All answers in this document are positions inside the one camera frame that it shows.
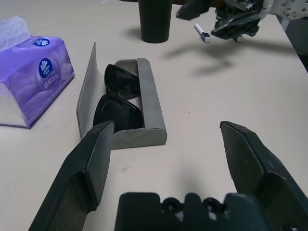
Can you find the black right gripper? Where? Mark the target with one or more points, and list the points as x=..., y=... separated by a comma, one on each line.
x=240, y=7

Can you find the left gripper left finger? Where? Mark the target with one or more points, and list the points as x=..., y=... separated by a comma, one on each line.
x=84, y=168

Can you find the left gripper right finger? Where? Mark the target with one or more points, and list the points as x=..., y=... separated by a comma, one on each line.
x=260, y=173

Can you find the white marker with black cap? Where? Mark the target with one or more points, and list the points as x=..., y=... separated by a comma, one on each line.
x=199, y=30

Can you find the black sunglasses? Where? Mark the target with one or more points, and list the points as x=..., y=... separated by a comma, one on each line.
x=115, y=113

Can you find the grey glasses case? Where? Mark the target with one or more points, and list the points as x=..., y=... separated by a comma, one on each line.
x=149, y=101

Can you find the black plastic cup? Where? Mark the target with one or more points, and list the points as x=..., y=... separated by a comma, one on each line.
x=155, y=21

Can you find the purple tissue pack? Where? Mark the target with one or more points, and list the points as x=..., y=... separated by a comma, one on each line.
x=36, y=79

